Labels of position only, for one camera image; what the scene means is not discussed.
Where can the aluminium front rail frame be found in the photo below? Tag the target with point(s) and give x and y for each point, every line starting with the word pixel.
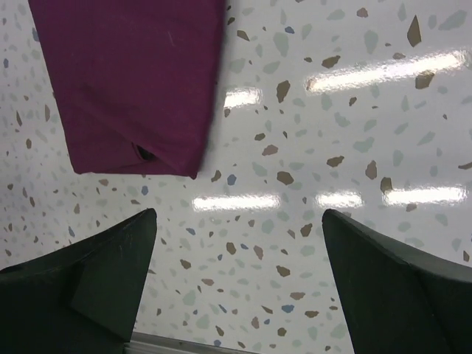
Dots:
pixel 141 343

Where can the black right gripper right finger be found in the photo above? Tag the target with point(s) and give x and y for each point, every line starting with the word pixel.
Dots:
pixel 396 298

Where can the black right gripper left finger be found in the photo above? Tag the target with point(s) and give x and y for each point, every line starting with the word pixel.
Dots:
pixel 83 298

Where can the purple surgical cloth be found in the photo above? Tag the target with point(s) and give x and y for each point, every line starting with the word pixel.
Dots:
pixel 134 81

